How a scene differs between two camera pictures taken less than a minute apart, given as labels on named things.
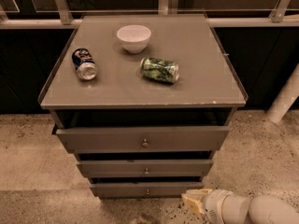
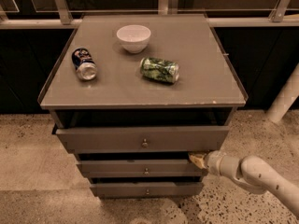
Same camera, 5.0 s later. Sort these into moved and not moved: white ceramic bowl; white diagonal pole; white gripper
Moved: white gripper
Not moved: white diagonal pole; white ceramic bowl
